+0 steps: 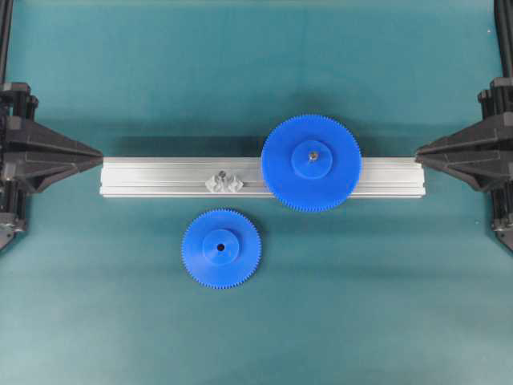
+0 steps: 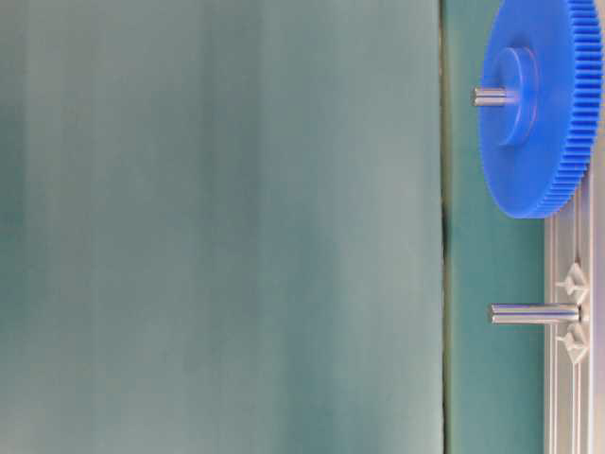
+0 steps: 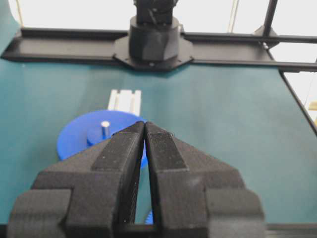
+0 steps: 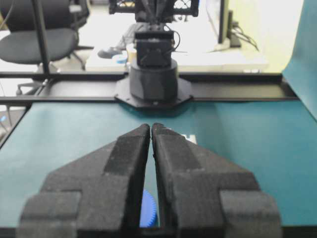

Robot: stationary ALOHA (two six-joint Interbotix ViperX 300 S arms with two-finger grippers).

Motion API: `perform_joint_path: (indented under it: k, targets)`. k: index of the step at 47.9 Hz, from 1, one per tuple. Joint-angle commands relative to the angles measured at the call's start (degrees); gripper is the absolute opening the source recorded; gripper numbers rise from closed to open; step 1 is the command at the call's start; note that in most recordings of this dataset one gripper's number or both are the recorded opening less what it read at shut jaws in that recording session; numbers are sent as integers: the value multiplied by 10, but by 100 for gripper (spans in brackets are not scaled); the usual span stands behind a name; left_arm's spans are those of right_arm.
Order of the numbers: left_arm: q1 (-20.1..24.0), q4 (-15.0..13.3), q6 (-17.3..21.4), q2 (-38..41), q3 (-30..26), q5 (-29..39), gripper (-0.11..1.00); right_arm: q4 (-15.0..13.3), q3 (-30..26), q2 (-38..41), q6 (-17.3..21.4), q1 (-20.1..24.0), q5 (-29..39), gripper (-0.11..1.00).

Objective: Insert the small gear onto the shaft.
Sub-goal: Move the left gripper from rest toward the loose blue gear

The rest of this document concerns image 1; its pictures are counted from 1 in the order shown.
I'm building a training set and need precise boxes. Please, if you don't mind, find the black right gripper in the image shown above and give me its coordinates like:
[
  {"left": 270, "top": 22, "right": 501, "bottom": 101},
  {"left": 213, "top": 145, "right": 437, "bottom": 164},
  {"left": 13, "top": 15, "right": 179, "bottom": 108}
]
[{"left": 415, "top": 78, "right": 512, "bottom": 251}]

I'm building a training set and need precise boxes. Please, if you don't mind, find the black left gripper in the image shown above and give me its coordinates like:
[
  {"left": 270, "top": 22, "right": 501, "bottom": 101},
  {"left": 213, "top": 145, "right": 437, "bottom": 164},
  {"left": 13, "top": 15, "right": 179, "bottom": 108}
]
[{"left": 1, "top": 83, "right": 103, "bottom": 251}]

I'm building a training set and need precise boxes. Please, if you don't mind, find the small blue gear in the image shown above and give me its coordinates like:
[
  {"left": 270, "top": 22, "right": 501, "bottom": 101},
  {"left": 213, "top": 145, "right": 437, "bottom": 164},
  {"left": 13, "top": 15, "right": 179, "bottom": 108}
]
[{"left": 181, "top": 209, "right": 262, "bottom": 290}]

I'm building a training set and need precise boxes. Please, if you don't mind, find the steel large gear shaft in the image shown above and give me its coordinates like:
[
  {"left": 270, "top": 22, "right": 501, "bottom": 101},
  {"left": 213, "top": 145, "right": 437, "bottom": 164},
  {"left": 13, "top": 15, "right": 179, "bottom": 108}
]
[{"left": 309, "top": 151, "right": 318, "bottom": 162}]

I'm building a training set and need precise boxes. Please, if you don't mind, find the large blue gear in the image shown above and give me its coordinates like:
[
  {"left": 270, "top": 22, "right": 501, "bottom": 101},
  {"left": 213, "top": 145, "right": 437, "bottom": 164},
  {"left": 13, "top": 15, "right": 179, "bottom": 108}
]
[{"left": 261, "top": 115, "right": 362, "bottom": 213}]

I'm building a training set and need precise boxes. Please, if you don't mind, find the aluminium extrusion rail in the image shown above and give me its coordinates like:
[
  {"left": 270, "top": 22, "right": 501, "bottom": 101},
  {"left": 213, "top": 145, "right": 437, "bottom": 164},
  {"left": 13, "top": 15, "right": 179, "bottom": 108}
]
[{"left": 100, "top": 157, "right": 426, "bottom": 198}]

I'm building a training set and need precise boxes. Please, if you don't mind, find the black right frame post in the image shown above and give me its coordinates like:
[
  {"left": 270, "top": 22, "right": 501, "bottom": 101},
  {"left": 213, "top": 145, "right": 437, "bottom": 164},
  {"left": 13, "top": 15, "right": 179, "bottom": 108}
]
[{"left": 494, "top": 0, "right": 512, "bottom": 77}]

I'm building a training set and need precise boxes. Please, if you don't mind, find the black frame post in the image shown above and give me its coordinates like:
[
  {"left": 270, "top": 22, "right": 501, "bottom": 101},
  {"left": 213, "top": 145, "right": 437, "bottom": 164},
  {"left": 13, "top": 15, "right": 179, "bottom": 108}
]
[
  {"left": 494, "top": 0, "right": 512, "bottom": 77},
  {"left": 0, "top": 0, "right": 14, "bottom": 83}
]

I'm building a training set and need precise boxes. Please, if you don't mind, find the black left frame post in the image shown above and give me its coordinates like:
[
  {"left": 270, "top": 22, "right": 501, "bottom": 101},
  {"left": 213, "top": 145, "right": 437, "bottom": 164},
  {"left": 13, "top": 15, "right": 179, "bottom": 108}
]
[{"left": 0, "top": 0, "right": 14, "bottom": 83}]

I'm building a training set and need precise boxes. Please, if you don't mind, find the silver shaft bracket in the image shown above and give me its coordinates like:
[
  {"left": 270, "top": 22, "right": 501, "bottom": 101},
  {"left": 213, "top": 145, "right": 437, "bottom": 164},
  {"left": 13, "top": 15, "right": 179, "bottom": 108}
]
[{"left": 205, "top": 170, "right": 244, "bottom": 193}]

